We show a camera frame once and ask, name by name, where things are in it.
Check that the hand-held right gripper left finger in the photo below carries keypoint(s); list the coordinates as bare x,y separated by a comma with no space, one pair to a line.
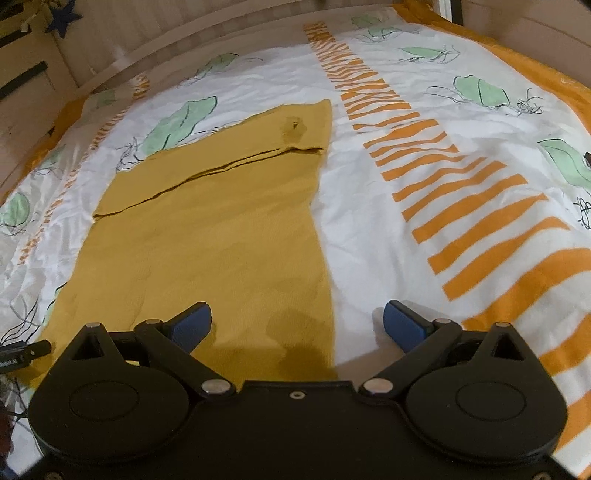
189,325

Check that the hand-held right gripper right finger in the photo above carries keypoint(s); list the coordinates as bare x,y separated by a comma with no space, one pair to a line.
405,326

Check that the yellow knit sweater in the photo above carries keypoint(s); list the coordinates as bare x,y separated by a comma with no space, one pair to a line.
207,240

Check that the white leaf printed bed sheet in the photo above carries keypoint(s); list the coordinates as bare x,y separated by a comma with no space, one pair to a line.
415,221

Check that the blue star decoration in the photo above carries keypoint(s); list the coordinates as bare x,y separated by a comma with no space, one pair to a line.
64,17

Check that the wooden bed frame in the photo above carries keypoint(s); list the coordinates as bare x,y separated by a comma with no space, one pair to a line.
138,27

